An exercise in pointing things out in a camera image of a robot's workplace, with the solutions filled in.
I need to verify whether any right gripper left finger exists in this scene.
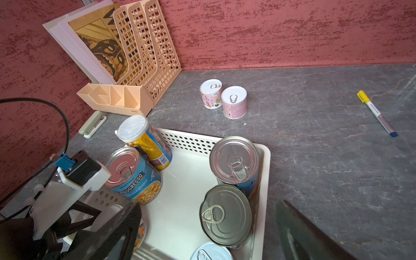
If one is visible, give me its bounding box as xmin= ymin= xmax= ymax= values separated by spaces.
xmin=62 ymin=203 xmax=142 ymax=260

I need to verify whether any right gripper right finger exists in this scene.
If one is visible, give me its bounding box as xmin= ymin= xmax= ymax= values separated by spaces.
xmin=275 ymin=200 xmax=356 ymax=260

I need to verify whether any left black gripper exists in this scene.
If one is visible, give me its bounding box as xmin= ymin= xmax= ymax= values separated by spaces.
xmin=1 ymin=201 xmax=98 ymax=260

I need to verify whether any white perforated plastic basket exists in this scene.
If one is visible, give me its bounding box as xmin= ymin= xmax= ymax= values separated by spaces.
xmin=82 ymin=128 xmax=271 ymax=260

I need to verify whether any dark red labelled can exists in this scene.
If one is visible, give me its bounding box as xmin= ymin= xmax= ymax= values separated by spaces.
xmin=199 ymin=184 xmax=254 ymax=250

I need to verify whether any small green can white lid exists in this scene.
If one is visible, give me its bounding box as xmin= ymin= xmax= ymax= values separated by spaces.
xmin=190 ymin=242 xmax=233 ymax=260

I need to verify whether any yellow labelled tall can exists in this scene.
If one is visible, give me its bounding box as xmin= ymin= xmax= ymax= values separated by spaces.
xmin=115 ymin=115 xmax=172 ymax=171

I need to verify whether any small pink can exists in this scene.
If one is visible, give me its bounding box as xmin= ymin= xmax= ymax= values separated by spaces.
xmin=221 ymin=86 xmax=248 ymax=120
xmin=199 ymin=79 xmax=223 ymax=109

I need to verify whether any beige eraser block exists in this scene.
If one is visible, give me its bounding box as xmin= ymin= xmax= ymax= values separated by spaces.
xmin=78 ymin=110 xmax=107 ymax=139

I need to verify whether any yellow white marker pen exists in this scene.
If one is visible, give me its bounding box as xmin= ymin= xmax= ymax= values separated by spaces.
xmin=357 ymin=91 xmax=398 ymax=138

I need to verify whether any beige plastic file organizer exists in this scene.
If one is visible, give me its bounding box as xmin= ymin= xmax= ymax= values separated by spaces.
xmin=77 ymin=0 xmax=182 ymax=116

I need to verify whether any brown patterned magazine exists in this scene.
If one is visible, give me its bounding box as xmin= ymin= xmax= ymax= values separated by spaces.
xmin=68 ymin=4 xmax=128 ymax=82

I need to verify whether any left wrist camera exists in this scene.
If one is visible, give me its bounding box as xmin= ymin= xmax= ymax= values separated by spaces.
xmin=29 ymin=150 xmax=111 ymax=241

